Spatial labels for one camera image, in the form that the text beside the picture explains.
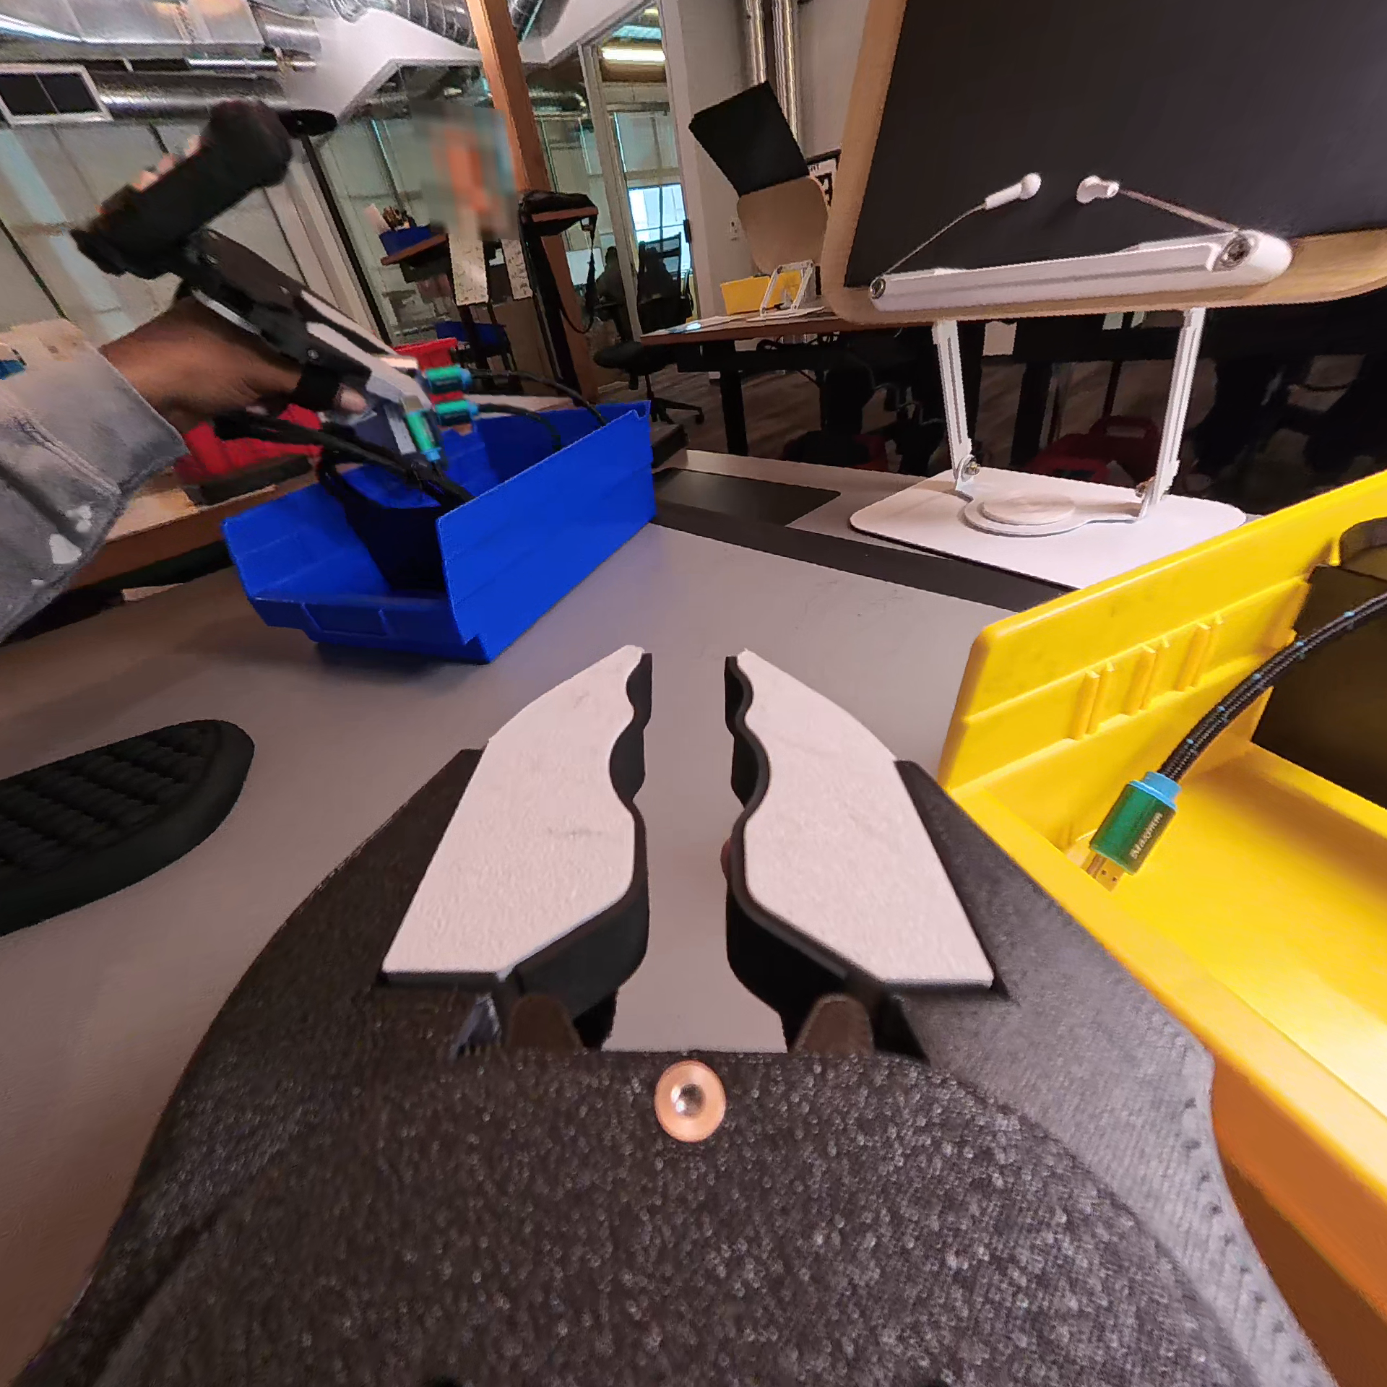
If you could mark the white tablet stand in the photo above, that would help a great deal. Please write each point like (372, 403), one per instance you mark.
(1029, 542)

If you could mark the person's left hand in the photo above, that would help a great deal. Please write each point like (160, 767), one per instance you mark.
(205, 364)

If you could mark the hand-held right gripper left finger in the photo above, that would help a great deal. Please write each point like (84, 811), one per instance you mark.
(530, 846)

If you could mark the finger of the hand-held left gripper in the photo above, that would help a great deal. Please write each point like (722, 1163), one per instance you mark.
(368, 352)
(363, 402)

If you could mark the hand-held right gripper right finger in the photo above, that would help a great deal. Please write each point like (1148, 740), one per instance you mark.
(846, 856)

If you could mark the red bag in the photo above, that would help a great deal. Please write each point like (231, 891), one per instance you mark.
(1116, 445)

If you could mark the blue plastic bin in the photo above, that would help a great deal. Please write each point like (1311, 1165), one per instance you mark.
(542, 542)

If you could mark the silver hub adapter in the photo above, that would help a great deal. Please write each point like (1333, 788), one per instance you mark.
(390, 423)

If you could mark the black floor lamp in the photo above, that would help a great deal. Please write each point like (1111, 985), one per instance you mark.
(309, 121)

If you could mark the large red object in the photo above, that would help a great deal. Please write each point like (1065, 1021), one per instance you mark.
(212, 453)

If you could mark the black office chair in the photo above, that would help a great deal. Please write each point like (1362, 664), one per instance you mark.
(651, 293)

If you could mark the yellow plastic bin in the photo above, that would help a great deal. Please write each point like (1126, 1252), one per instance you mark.
(1083, 673)
(742, 294)

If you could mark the person's left forearm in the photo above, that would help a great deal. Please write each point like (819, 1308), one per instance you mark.
(65, 466)

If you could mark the black standing desk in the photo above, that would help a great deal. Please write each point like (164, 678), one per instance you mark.
(558, 205)

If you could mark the large silver air duct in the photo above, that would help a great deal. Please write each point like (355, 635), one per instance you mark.
(141, 103)

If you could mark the wooden desk black legs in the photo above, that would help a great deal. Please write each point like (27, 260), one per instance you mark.
(758, 326)

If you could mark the black bin divider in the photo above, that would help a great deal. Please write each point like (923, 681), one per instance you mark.
(390, 542)
(1333, 694)

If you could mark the cart with blue bins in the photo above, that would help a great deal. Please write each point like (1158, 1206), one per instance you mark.
(411, 245)

